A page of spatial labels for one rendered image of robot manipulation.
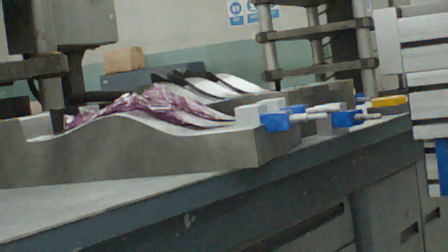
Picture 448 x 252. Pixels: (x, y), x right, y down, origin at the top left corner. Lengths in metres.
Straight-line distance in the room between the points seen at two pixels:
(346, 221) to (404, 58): 0.55
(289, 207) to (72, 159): 0.38
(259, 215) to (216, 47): 7.49
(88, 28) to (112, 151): 1.08
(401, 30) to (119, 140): 0.44
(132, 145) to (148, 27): 8.03
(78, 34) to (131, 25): 7.12
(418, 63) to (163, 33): 8.07
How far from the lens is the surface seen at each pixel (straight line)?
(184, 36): 8.86
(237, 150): 1.04
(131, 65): 8.68
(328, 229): 1.42
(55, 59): 1.88
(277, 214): 1.24
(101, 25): 2.21
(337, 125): 1.33
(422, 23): 0.99
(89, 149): 1.14
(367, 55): 5.28
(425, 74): 1.00
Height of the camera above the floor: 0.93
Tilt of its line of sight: 4 degrees down
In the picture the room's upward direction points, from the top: 7 degrees counter-clockwise
